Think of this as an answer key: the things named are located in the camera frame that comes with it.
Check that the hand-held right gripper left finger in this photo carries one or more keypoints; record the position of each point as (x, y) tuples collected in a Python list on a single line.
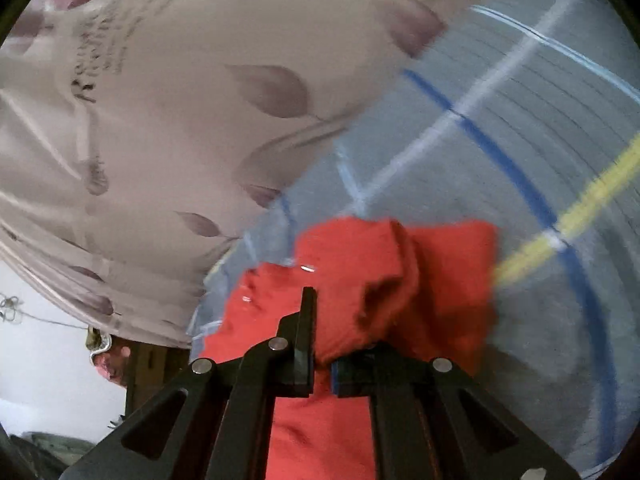
[(306, 350)]

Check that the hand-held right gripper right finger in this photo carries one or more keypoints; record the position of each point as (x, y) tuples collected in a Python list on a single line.
[(342, 377)]

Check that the red garment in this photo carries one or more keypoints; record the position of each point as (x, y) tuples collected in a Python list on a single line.
[(360, 260)]

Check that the brown wooden furniture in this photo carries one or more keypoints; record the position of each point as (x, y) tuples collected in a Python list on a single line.
[(150, 365)]

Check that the beige leaf print curtain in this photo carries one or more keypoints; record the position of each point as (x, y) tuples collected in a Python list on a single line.
[(200, 85)]

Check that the grey plaid bed sheet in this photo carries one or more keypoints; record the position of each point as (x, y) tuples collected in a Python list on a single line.
[(500, 135)]

